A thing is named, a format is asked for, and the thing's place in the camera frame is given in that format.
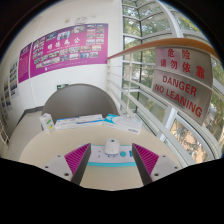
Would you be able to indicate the narrow magenta wall poster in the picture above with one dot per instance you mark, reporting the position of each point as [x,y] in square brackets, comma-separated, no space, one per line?
[24,63]

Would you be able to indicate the grey curved chair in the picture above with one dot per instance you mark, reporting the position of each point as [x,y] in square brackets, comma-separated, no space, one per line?
[80,100]

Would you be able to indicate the metal red-lettered warning sign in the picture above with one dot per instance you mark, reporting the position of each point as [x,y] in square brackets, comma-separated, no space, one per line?
[183,86]

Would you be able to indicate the row of wall photo panels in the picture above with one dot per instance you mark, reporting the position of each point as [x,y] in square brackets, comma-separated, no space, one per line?
[13,78]

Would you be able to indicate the white railing with wooden handrail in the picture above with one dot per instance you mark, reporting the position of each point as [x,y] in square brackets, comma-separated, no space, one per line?
[173,41]

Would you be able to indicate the green exit sign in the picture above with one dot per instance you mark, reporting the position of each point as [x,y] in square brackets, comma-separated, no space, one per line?
[62,86]

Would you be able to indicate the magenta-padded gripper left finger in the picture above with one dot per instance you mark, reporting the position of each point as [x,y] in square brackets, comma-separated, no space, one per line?
[75,161]

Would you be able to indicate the wide white and blue box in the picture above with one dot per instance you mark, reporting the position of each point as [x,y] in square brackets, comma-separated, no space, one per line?
[123,123]

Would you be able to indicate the long white and blue box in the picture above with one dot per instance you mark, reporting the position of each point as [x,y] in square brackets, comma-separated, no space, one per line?
[80,121]

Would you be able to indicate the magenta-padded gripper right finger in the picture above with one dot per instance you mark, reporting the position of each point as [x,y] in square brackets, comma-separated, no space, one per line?
[146,161]

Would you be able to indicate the large magenta wall poster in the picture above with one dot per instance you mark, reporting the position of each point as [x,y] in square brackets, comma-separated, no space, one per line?
[66,63]

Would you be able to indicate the white window frame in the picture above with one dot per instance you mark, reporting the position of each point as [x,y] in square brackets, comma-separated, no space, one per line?
[171,118]

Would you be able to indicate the small white carton box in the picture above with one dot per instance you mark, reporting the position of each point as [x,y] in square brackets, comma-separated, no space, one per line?
[46,122]

